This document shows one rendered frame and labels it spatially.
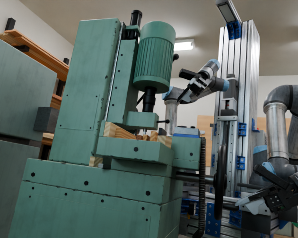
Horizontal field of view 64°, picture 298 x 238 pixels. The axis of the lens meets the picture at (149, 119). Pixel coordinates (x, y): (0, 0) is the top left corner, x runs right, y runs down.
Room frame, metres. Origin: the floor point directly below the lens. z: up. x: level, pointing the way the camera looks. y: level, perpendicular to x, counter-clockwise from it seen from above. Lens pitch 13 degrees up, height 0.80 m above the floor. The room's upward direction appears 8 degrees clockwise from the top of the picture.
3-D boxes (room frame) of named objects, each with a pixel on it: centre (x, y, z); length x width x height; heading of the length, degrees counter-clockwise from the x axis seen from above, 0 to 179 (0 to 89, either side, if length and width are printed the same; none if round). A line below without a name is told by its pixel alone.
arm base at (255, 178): (1.37, -0.69, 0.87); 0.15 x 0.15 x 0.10
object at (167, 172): (1.05, -0.05, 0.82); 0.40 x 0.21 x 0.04; 162
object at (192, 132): (0.99, -0.17, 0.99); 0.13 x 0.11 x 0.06; 162
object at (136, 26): (1.11, 0.14, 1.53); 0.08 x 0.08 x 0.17; 72
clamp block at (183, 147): (0.98, -0.16, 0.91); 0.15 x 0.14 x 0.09; 162
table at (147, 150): (1.01, -0.08, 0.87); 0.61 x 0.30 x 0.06; 162
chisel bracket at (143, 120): (1.07, 0.03, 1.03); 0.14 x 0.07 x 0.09; 72
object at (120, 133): (1.10, 0.00, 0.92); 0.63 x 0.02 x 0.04; 162
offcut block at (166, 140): (0.87, -0.07, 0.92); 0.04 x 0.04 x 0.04; 51
